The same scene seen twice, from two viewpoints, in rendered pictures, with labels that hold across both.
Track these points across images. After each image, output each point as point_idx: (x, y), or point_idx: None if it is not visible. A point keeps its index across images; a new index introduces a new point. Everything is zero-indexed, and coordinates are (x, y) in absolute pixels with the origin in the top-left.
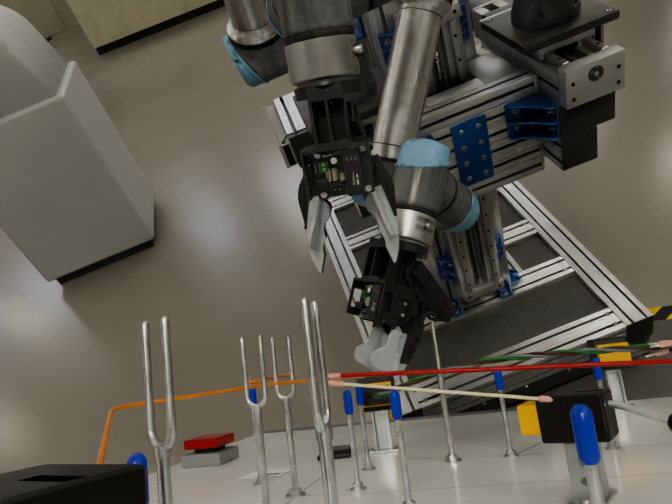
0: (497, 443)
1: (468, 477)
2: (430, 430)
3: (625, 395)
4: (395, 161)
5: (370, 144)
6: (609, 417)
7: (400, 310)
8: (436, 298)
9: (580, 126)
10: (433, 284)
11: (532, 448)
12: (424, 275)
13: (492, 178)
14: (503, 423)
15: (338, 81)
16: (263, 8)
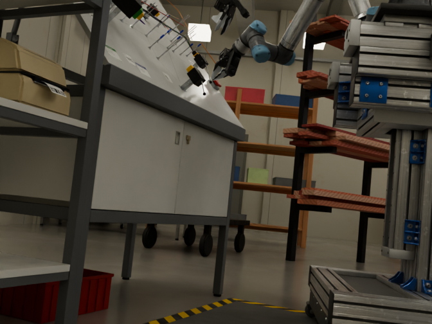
0: (177, 62)
1: (162, 38)
2: (202, 91)
3: (183, 83)
4: (279, 42)
5: (230, 4)
6: (148, 6)
7: (222, 57)
8: (227, 63)
9: (353, 74)
10: (230, 58)
11: (168, 51)
12: (231, 54)
13: (366, 118)
14: (193, 87)
15: None
16: (354, 8)
